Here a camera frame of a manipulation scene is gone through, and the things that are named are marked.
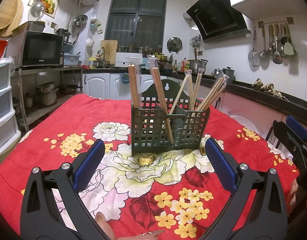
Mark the left hand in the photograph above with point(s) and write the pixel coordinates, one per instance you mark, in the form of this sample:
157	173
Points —
101	221

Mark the hanging pot lid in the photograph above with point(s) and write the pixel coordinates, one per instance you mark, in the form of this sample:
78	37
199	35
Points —
174	45

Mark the chopstick pair long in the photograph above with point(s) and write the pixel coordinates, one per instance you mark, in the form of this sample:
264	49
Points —
134	72

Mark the large steel stock pot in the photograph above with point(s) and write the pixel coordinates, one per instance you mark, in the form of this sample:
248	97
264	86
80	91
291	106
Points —
195	65

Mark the dark green utensil basket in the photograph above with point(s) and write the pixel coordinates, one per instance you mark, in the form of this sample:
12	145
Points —
158	127

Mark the round bamboo board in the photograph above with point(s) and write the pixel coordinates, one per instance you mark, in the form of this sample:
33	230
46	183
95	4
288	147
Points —
11	12

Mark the hanging skimmer ladle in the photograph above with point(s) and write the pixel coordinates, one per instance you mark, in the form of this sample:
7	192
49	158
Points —
253	56

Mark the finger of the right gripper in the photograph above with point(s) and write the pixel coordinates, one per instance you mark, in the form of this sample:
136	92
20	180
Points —
293	124

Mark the metal shelf rack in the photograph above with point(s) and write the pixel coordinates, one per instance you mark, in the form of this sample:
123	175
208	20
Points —
45	97

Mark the red floral table cloth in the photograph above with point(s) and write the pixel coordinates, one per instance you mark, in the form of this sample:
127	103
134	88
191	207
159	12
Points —
176	191

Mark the dark kitchen window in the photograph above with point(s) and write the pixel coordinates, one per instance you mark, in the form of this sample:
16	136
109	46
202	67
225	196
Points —
136	23

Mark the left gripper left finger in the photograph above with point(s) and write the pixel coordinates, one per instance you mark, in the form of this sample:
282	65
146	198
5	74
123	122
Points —
40	216

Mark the black microwave oven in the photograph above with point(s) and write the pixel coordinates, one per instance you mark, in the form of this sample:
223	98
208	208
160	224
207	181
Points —
33	48

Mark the black range hood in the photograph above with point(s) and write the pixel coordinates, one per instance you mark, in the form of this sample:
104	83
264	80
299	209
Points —
217	20

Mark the wooden cutting board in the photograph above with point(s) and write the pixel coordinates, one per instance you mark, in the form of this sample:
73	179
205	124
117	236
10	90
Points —
110	47

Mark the fruit picture on wall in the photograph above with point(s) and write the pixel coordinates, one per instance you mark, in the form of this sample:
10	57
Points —
51	6

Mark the white plastic drawer tower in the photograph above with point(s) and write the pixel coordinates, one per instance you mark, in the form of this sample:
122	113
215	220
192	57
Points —
9	132

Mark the right hand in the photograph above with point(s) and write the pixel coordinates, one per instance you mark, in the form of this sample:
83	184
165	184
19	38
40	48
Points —
291	199

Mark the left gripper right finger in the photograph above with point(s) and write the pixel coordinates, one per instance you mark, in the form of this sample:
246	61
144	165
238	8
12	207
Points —
256	207

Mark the steel kettle pot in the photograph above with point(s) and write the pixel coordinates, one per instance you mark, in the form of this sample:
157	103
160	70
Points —
228	71

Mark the glass lid on wall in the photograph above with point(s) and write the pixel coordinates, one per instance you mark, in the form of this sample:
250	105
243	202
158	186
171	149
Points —
37	11

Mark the garlic bunch on counter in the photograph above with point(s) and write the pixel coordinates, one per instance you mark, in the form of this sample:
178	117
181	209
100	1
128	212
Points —
267	88

